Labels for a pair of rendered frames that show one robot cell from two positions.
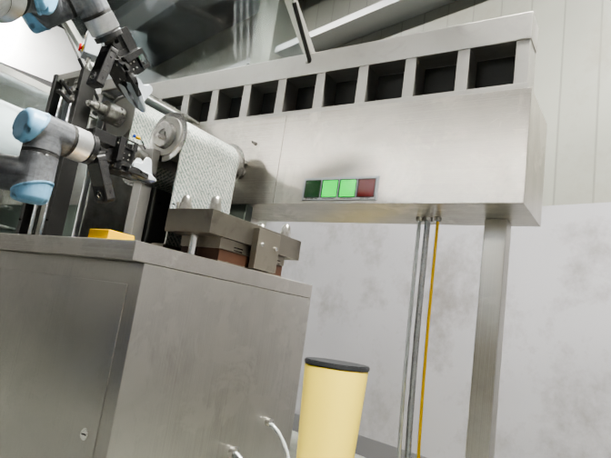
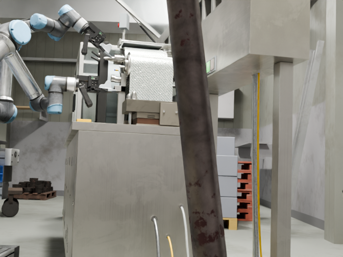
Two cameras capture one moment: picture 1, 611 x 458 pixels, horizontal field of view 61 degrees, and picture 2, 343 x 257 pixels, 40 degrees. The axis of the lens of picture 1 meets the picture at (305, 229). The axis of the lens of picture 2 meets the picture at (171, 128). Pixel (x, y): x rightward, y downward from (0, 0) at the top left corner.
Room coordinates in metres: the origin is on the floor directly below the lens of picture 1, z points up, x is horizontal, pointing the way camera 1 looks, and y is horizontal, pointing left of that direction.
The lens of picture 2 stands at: (-0.27, -1.48, 0.71)
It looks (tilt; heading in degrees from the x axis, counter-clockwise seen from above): 5 degrees up; 43
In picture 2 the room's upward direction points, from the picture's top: 2 degrees clockwise
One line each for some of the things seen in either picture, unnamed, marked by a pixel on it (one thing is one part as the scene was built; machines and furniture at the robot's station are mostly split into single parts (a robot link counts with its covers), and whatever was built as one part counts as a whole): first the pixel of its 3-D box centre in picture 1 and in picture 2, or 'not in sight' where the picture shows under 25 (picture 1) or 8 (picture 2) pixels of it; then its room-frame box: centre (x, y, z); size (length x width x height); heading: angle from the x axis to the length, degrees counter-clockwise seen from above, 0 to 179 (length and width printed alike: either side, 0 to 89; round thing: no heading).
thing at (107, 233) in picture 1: (111, 237); (83, 122); (1.15, 0.42, 0.91); 0.07 x 0.07 x 0.02; 56
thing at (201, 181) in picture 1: (204, 194); (151, 90); (1.50, 0.31, 1.11); 0.23 x 0.01 x 0.18; 146
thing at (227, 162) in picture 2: not in sight; (190, 179); (4.31, 2.38, 0.56); 1.12 x 0.75 x 1.11; 130
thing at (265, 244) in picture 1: (265, 251); (169, 114); (1.43, 0.10, 0.96); 0.10 x 0.03 x 0.11; 146
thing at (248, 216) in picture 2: not in sight; (214, 188); (5.34, 2.79, 0.41); 1.18 x 0.79 x 0.82; 132
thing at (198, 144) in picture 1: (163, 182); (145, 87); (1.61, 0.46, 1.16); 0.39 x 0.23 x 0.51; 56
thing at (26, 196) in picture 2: not in sight; (33, 187); (4.85, 6.89, 0.20); 1.09 x 0.75 x 0.39; 43
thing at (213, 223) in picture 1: (238, 236); (163, 108); (1.47, 0.18, 1.00); 0.40 x 0.16 x 0.06; 146
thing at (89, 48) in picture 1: (89, 44); (123, 22); (1.76, 0.87, 1.66); 0.07 x 0.07 x 0.10; 32
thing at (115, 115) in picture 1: (112, 114); (119, 59); (1.55, 0.64, 1.33); 0.06 x 0.06 x 0.06; 56
